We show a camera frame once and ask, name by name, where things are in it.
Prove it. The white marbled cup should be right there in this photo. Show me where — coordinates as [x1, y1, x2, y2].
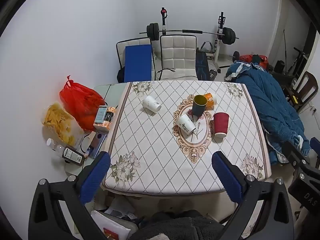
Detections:
[142, 95, 162, 113]

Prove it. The orange cup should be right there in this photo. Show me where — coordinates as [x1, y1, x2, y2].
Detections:
[204, 93, 217, 107]

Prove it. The white bag with red label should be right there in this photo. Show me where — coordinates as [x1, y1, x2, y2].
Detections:
[90, 210, 139, 240]

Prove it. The red ribbed paper cup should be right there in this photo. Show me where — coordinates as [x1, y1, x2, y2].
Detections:
[213, 112, 230, 138]

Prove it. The barbell with black plates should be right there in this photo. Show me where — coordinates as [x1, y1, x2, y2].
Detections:
[139, 23, 239, 46]

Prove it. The red plastic bag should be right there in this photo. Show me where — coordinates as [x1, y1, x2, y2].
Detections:
[59, 75, 105, 132]

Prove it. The orange snack packet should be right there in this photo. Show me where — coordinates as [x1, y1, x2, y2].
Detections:
[104, 107, 117, 128]

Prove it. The white cup with black print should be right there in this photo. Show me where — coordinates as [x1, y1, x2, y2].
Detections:
[175, 114, 197, 134]

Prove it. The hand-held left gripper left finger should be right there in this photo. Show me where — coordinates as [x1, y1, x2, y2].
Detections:
[28, 151, 111, 240]

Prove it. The floral diamond-pattern tablecloth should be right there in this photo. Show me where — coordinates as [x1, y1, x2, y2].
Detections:
[100, 81, 272, 196]

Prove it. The dark wooden chair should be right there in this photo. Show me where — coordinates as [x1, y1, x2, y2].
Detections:
[291, 71, 319, 110]

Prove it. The purple flat box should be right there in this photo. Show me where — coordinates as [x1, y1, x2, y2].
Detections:
[86, 131, 108, 158]

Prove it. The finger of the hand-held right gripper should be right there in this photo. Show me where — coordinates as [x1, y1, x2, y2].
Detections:
[309, 137, 320, 153]
[282, 141, 312, 166]

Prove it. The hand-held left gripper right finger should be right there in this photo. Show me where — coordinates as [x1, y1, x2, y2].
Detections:
[211, 151, 295, 240]

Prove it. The dark green cup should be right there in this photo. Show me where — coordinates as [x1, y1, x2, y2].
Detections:
[192, 95, 208, 117]

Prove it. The flat orange box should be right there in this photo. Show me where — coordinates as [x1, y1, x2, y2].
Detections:
[93, 122, 110, 132]

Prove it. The small teal box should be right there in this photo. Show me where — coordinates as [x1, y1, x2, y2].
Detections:
[96, 106, 107, 124]

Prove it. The blue quilted jacket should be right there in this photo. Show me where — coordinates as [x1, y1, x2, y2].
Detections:
[225, 61, 312, 165]

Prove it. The black weight bench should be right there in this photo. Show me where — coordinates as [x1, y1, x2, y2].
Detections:
[195, 51, 210, 81]

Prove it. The white padded chair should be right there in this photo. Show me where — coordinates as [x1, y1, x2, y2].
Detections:
[156, 34, 198, 81]
[116, 37, 153, 83]

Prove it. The blue board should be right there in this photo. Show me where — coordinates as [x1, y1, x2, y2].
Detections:
[124, 44, 155, 82]

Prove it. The bag of yellow chips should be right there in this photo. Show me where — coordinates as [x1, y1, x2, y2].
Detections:
[41, 102, 84, 147]

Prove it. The black kick scooter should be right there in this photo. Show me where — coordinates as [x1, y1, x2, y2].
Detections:
[287, 47, 309, 75]

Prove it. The white barbell rack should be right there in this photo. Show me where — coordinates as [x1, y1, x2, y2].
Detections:
[160, 6, 227, 73]

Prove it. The clear plastic bottle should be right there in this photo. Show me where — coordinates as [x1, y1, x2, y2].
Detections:
[46, 138, 65, 155]

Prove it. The person's dark fleece clothing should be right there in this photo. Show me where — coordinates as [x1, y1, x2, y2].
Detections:
[130, 210, 225, 240]

